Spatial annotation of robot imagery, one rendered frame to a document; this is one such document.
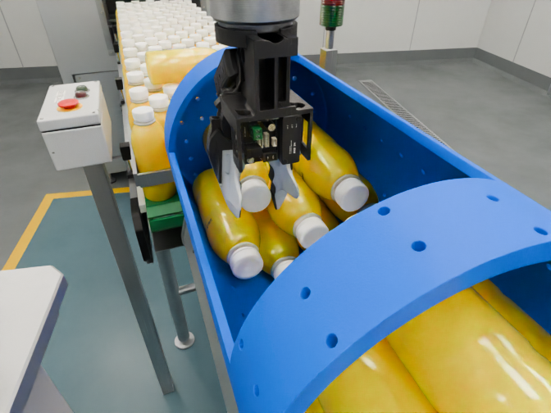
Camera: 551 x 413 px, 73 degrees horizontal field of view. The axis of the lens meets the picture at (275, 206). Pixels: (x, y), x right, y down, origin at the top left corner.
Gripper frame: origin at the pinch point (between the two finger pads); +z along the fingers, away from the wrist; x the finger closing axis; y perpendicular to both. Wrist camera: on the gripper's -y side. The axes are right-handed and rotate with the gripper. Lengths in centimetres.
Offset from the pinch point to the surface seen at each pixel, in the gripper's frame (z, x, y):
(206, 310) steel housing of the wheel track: 23.8, -7.6, -5.3
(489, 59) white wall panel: 99, 410, -329
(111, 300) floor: 110, -42, -96
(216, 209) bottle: 3.0, -4.2, -3.8
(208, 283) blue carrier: -1.1, -8.2, 12.3
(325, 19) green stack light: -8, 39, -61
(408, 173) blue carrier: -2.1, 18.9, 3.8
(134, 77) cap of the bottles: 1, -11, -59
